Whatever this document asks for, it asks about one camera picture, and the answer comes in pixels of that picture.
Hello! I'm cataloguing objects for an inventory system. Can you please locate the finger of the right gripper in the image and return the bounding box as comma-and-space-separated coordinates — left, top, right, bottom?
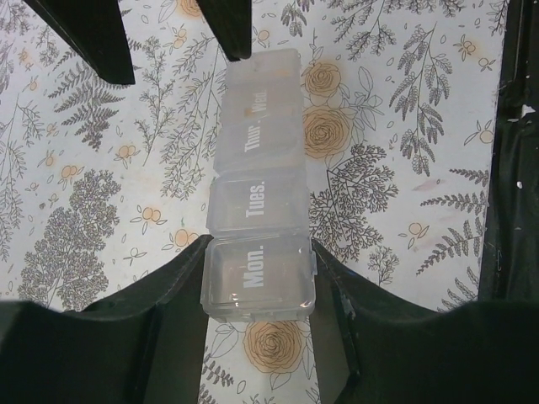
197, 0, 252, 60
25, 0, 136, 85

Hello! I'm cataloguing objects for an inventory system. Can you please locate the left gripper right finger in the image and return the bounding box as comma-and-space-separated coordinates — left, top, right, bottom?
311, 242, 538, 403

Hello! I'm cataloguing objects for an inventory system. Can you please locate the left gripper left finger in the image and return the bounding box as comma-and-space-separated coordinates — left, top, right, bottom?
1, 235, 210, 403

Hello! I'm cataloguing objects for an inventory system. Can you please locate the clear weekly pill organizer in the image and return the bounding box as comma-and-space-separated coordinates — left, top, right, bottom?
200, 49, 316, 322

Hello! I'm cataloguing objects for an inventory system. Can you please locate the floral table mat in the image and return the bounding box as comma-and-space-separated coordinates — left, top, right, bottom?
0, 0, 506, 404

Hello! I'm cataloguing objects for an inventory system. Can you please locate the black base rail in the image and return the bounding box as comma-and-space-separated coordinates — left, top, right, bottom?
478, 1, 538, 301

